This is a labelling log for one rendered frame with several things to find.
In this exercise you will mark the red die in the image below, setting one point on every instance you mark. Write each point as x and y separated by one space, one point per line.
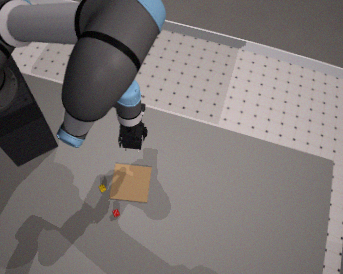
116 213

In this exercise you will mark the tan flat mat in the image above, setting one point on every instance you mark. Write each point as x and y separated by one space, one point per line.
130 183

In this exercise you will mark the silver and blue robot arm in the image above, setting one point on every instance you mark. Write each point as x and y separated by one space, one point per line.
103 64

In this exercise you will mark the yellow die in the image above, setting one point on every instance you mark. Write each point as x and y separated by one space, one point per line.
102 188

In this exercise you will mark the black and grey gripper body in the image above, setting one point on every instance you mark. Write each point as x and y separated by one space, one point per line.
133 136

